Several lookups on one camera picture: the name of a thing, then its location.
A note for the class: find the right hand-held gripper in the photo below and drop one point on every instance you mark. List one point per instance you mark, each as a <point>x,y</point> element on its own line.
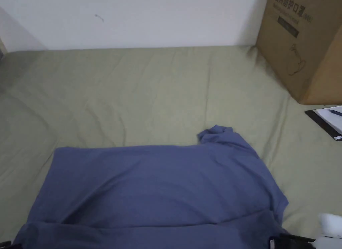
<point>331,233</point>

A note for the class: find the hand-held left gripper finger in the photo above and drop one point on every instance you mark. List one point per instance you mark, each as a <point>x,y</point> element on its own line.
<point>4,244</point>

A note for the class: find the blue shirt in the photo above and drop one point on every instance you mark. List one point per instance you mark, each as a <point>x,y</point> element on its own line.
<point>160,190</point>

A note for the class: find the black clipboard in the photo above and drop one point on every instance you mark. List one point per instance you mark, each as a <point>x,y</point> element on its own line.
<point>319,122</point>

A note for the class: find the white paper sheet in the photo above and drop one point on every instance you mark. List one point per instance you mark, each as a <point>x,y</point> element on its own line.
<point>333,120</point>

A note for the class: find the blue pen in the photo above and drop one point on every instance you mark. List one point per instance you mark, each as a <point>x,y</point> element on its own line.
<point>335,110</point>

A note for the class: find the brown cardboard carton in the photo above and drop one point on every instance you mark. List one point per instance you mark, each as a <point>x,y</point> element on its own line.
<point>299,48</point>

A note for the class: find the bed with pale green sheet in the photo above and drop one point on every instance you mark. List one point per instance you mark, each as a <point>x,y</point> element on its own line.
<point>139,94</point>

